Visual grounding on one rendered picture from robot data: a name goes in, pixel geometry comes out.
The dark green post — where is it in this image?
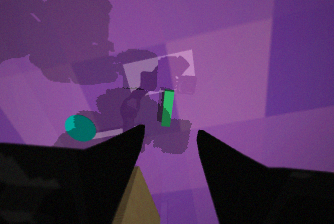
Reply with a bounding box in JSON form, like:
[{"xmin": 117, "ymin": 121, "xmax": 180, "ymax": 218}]
[{"xmin": 161, "ymin": 89, "xmax": 174, "ymax": 127}]

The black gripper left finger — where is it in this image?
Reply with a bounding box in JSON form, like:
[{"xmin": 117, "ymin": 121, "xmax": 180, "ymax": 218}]
[{"xmin": 0, "ymin": 124, "xmax": 145, "ymax": 224}]

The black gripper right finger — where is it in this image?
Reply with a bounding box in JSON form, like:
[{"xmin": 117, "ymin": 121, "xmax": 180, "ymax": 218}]
[{"xmin": 197, "ymin": 130, "xmax": 334, "ymax": 224}]

